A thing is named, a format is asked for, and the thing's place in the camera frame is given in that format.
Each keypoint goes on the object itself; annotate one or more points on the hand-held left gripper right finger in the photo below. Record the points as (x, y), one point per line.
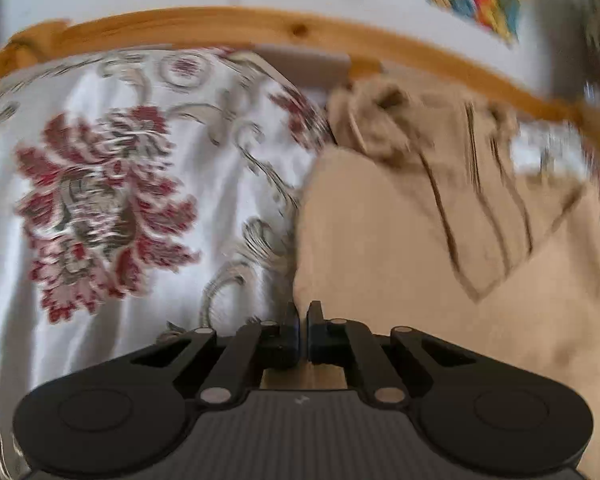
(315, 340)

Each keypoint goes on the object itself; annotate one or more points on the white floral bedspread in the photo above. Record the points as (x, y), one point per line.
(180, 185)

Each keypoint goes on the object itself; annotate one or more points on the wooden bed frame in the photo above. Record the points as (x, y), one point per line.
(300, 30)

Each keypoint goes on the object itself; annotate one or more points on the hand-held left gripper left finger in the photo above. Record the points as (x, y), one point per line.
(292, 340)

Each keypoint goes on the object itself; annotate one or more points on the colourful wall poster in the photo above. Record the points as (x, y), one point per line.
(485, 0)

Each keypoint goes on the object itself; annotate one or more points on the beige garment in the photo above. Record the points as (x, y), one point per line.
(380, 240)

